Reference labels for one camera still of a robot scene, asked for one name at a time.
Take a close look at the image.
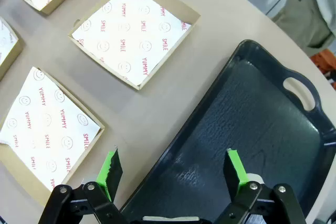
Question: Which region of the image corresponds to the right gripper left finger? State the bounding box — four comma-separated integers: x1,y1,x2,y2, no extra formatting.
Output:
38,145,130,224

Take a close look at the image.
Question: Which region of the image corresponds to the orange stool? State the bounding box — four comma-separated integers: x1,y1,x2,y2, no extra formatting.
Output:
311,50,336,78

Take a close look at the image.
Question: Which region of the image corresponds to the person in cream sweater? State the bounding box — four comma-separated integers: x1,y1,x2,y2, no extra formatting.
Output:
271,0,336,57

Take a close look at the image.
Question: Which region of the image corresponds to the black plastic tray with handles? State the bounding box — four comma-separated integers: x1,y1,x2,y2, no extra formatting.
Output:
119,39,336,224

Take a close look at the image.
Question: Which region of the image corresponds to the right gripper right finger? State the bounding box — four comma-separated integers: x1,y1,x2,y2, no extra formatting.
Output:
214,148,307,224

